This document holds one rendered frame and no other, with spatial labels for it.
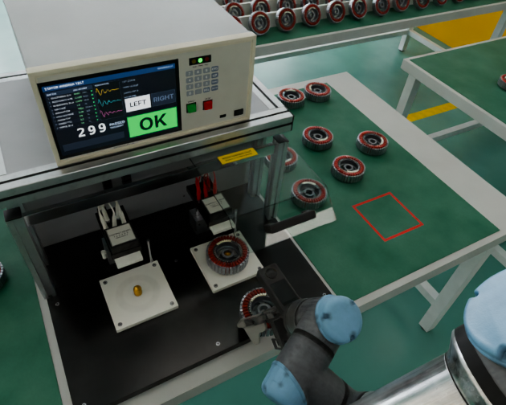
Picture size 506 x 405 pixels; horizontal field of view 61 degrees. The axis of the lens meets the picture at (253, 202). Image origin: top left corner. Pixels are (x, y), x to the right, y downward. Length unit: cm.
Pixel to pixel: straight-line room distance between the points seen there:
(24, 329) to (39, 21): 68
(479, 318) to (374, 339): 159
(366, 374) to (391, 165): 87
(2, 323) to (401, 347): 153
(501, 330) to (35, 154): 86
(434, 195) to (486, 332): 114
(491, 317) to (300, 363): 34
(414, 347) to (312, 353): 140
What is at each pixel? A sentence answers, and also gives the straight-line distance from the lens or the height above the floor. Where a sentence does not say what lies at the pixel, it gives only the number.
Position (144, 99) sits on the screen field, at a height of 123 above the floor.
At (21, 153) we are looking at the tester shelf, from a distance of 101.
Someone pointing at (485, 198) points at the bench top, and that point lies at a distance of 164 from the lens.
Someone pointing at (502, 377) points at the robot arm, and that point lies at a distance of 45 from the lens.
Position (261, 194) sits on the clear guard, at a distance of 92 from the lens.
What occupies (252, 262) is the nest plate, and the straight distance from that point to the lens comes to 116.
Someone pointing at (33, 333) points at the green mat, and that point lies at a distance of 116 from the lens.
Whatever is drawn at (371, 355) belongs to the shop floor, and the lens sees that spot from 199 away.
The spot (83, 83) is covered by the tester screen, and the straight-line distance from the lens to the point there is 86.
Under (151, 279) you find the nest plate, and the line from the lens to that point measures 113.
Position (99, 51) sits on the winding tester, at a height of 132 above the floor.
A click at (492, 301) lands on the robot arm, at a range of 46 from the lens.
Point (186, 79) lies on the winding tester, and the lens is 92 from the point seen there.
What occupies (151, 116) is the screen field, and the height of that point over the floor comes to 118.
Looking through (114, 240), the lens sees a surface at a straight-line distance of 104.
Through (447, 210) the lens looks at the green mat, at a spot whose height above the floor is 75.
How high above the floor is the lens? 171
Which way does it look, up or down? 45 degrees down
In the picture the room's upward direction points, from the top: 6 degrees clockwise
